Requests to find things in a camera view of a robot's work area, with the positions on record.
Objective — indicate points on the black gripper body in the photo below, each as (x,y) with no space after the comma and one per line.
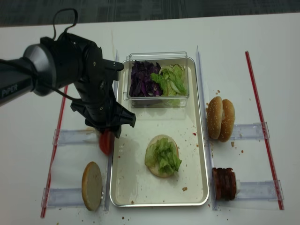
(97,104)

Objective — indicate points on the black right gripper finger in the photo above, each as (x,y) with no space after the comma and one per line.
(124,116)

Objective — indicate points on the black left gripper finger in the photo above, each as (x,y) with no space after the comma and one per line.
(116,130)

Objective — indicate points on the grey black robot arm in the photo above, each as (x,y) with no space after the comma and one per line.
(53,64)

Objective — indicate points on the upright tomato slices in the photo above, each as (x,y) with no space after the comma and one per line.
(106,141)

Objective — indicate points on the green lettuce in container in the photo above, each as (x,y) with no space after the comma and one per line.
(171,80)

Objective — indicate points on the stack of meat patties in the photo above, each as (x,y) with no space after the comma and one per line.
(224,183)

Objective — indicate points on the white pusher behind patties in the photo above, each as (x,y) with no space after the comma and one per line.
(237,187)

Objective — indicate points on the purple cabbage leaves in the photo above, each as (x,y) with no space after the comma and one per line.
(142,84)

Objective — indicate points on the upper left clear holder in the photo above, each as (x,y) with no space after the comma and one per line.
(70,137)

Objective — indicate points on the clear holder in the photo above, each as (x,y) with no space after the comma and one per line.
(258,190)
(62,197)
(258,131)
(70,137)

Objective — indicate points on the clear plastic salad container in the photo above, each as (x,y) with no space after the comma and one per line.
(163,59)

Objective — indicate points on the bottom bun on tray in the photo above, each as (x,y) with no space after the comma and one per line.
(161,174)

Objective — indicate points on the white metal tray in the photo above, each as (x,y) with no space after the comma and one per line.
(132,183)

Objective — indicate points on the upright bun half left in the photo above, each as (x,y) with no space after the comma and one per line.
(92,186)

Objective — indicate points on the lower left clear holder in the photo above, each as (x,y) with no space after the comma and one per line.
(62,197)

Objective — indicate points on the sesame bun left half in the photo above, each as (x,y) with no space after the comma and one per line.
(214,117)

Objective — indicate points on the sesame bun half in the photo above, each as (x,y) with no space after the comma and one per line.
(228,119)
(214,117)

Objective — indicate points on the sesame bun right half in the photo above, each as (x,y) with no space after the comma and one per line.
(228,119)

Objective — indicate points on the left red strip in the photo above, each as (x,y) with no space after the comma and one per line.
(48,183)

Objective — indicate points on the red strip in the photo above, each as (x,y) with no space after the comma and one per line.
(48,183)
(267,143)

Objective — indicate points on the upper right clear holder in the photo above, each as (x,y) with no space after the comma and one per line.
(258,131)

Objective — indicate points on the lower right clear holder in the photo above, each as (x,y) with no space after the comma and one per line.
(258,190)

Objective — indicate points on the right red strip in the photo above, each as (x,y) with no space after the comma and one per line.
(267,143)

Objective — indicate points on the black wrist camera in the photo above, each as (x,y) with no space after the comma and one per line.
(112,69)

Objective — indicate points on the left clear vertical rail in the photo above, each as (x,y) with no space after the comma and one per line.
(110,158)

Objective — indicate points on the clear vertical rail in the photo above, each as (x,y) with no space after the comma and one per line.
(110,158)
(206,139)

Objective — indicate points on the right clear vertical rail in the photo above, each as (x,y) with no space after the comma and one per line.
(206,139)

